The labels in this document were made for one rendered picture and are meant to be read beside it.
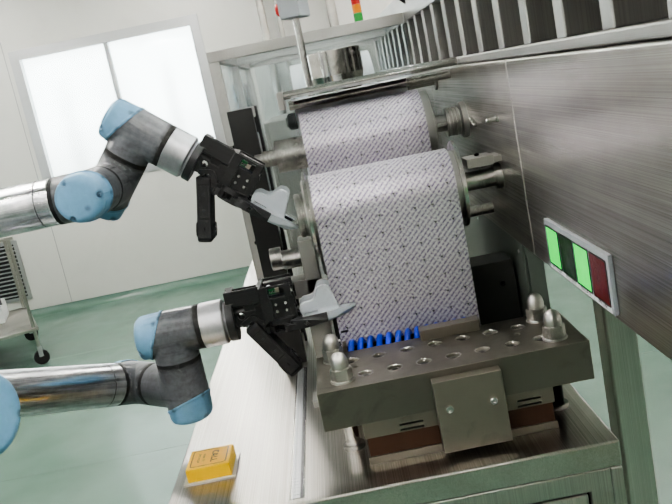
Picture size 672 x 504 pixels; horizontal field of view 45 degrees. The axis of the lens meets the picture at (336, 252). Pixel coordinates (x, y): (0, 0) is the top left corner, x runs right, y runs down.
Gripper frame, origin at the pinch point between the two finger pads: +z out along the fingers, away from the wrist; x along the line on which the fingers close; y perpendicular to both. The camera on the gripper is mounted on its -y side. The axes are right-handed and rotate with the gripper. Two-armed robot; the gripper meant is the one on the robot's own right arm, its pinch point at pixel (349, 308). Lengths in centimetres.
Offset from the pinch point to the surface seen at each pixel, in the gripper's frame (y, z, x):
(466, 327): -5.2, 17.9, -6.4
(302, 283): 4.1, -7.1, 7.0
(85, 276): -85, -222, 556
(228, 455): -16.6, -23.2, -11.0
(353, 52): 42, 13, 73
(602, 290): 8, 29, -43
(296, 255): 8.9, -7.2, 8.0
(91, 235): -51, -208, 556
